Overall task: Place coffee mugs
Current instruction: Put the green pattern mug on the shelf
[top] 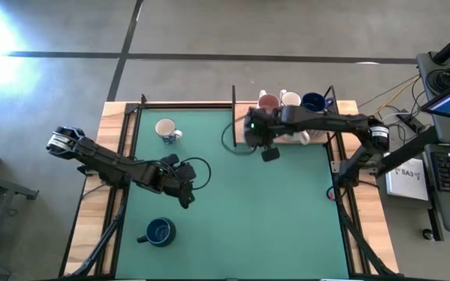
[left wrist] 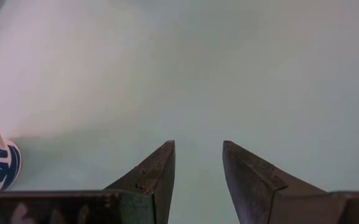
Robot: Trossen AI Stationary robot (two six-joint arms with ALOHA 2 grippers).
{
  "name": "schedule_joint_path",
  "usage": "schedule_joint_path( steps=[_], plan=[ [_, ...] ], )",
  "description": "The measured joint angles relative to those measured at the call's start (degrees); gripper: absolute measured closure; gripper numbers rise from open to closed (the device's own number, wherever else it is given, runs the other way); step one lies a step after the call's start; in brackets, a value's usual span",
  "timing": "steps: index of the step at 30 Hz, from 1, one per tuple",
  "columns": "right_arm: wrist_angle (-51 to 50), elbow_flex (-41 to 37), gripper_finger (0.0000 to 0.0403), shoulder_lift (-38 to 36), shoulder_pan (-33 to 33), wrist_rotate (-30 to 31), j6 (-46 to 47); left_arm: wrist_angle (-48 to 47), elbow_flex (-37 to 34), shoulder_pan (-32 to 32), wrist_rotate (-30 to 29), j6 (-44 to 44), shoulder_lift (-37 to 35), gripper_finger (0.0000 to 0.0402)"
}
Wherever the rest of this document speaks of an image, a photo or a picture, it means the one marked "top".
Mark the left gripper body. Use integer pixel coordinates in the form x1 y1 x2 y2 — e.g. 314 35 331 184
165 162 197 196

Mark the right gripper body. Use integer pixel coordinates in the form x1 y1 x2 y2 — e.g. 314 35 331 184
243 108 284 150

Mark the white mug blue leaf print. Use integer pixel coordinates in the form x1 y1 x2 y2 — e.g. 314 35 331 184
278 88 303 108

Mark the white mug blue flower print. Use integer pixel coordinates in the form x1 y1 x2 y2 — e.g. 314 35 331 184
154 118 184 145

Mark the cobalt blue mug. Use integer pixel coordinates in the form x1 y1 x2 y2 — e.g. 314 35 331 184
301 91 335 114

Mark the black mug blue inside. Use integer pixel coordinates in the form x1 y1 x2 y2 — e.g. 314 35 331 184
136 216 177 248

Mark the wooden shelf board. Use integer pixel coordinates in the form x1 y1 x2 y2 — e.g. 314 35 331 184
235 100 341 145

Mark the green table mat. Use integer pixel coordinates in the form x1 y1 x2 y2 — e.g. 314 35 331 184
115 108 350 280

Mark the black power strip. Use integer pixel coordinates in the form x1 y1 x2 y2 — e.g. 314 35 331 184
395 111 425 132

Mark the white SA3 paper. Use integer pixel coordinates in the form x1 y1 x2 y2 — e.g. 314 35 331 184
385 158 431 202

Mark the black metal stand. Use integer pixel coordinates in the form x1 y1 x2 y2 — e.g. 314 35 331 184
0 167 40 274

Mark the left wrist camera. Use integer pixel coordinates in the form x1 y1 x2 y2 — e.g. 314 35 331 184
176 183 196 210

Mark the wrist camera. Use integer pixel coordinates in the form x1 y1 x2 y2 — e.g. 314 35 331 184
176 183 196 210
260 147 282 163

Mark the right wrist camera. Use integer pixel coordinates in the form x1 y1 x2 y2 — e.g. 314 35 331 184
260 147 282 163

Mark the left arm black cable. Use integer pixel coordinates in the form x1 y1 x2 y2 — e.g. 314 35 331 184
180 156 213 191

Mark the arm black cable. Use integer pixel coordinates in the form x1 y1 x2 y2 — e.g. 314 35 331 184
220 121 257 155
180 156 213 191

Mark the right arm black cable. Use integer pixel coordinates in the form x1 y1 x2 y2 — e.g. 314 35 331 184
220 121 257 155

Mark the black metal shelf frame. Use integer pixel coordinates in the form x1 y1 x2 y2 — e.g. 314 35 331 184
231 84 345 148

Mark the black metal table frame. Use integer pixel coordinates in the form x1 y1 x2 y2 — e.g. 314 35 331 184
58 93 405 281

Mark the yellow cable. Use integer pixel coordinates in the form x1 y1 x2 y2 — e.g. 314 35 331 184
360 76 421 130

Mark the black coiled cable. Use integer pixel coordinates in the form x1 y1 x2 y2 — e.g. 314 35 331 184
426 68 450 94

